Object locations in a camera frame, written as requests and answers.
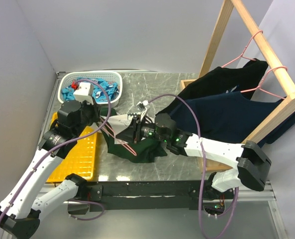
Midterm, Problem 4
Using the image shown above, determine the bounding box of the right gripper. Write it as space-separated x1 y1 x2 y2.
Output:
116 114 169 143

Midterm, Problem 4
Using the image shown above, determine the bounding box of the pink wire hanger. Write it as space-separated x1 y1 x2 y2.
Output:
98 117 138 156

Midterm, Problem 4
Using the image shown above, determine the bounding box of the white green t shirt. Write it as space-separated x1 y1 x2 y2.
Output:
97 108 168 164

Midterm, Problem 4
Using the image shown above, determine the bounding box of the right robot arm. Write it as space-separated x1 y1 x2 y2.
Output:
116 114 272 199

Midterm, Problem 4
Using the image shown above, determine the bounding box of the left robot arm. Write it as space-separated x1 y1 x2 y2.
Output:
0 100 100 239

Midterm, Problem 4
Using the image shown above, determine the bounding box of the navy blue t shirt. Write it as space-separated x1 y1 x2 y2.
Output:
169 92 282 143

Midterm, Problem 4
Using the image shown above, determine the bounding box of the black t shirt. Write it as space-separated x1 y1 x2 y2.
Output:
159 58 269 118

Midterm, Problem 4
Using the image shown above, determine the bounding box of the blue shark print cloth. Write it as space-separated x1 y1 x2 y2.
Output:
61 78 119 103

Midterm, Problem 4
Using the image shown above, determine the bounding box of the white plastic basket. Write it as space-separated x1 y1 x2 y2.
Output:
57 71 123 108

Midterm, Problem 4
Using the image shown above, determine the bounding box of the yellow plastic tray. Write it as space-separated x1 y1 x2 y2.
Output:
46 112 100 184

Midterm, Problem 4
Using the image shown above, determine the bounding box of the black base bar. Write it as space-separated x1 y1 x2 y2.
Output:
67 181 235 215

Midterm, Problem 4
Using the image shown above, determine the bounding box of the wooden clothes rack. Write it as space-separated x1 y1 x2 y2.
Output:
180 0 295 174

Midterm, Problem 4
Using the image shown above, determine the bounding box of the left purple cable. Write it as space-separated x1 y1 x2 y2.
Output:
0 78 112 237

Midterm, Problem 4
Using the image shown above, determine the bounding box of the purple cable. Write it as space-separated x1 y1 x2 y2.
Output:
0 78 112 237
147 93 240 239

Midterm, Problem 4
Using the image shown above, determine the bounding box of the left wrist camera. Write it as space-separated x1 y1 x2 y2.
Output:
73 82 94 104

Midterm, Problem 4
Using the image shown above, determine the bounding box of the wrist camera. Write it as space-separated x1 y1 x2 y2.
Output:
73 82 94 104
136 100 150 121

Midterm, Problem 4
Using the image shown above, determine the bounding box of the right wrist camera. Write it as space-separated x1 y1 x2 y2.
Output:
136 100 150 121

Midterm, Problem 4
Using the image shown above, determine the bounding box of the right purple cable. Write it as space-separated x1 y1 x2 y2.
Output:
147 93 240 239

